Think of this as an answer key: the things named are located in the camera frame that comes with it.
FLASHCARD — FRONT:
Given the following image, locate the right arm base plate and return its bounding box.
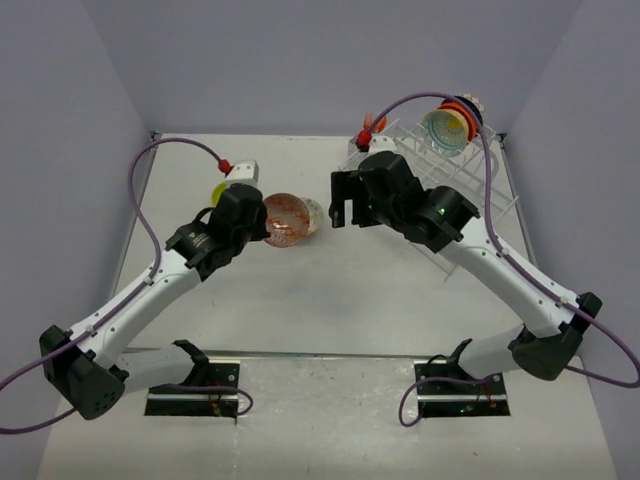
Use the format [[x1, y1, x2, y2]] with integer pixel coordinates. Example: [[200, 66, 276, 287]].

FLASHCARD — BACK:
[[417, 374, 511, 418]]

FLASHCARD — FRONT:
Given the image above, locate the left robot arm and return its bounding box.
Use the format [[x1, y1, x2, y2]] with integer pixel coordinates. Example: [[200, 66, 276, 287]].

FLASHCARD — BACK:
[[39, 183, 268, 420]]

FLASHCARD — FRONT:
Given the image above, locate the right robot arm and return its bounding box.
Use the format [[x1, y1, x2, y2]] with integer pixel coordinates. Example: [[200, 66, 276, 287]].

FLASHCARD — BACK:
[[329, 151, 602, 393]]

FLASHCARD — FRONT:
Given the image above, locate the white floral pattern bowl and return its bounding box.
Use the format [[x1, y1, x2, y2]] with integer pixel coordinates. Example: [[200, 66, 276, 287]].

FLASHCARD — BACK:
[[301, 197, 324, 236]]

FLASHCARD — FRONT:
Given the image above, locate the white red lattice bowl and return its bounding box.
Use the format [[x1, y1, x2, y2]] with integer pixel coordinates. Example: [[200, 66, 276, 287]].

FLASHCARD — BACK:
[[457, 93, 485, 125]]

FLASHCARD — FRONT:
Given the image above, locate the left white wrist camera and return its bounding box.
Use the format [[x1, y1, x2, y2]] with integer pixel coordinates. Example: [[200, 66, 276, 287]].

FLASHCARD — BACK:
[[224, 160, 259, 188]]

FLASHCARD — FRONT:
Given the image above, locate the orange plastic spoon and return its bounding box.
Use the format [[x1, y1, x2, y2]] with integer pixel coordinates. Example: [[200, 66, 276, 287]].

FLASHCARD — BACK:
[[372, 116, 387, 133]]

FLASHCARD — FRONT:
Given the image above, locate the white wire dish rack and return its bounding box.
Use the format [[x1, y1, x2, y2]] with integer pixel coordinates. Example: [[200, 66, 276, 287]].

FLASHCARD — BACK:
[[339, 117, 521, 281]]

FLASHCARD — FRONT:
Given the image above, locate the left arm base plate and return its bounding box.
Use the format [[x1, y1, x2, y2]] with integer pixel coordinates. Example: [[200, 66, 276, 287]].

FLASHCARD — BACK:
[[144, 362, 240, 419]]

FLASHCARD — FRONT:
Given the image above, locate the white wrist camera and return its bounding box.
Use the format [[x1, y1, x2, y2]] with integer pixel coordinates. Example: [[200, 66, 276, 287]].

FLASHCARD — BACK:
[[355, 129, 397, 156], [224, 160, 259, 188]]

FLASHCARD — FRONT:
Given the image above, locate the blue yellow sun bowl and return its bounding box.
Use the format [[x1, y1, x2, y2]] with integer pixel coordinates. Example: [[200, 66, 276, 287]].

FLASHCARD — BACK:
[[421, 109, 470, 157]]

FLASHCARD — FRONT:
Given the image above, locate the orange bowl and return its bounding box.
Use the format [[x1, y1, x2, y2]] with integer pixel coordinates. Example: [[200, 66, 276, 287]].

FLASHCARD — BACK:
[[436, 102, 479, 141]]

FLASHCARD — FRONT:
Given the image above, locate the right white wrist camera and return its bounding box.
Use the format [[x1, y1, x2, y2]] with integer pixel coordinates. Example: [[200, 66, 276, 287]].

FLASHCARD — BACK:
[[355, 129, 397, 156]]

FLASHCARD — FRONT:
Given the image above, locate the red patterned glass bowl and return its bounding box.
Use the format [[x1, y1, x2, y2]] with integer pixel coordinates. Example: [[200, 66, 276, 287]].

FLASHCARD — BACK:
[[264, 193, 311, 248]]

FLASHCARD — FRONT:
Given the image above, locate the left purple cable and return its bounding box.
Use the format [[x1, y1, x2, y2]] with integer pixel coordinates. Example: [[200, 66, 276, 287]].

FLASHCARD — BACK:
[[0, 138, 256, 435]]

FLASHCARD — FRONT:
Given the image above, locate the black bowl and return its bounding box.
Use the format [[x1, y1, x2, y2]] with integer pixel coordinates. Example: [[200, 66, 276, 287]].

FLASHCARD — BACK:
[[440, 94, 484, 132]]

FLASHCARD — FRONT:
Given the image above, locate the white cutlery holder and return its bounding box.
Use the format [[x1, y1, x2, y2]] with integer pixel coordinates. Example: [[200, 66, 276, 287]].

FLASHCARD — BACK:
[[346, 138, 361, 163]]

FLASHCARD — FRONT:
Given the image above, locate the orange plastic fork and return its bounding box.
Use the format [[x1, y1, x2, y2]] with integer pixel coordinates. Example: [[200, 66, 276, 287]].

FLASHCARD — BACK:
[[363, 112, 375, 133]]

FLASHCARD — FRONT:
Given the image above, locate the lime green bowl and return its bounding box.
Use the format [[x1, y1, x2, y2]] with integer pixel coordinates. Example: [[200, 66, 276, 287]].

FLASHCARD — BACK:
[[211, 182, 227, 207]]

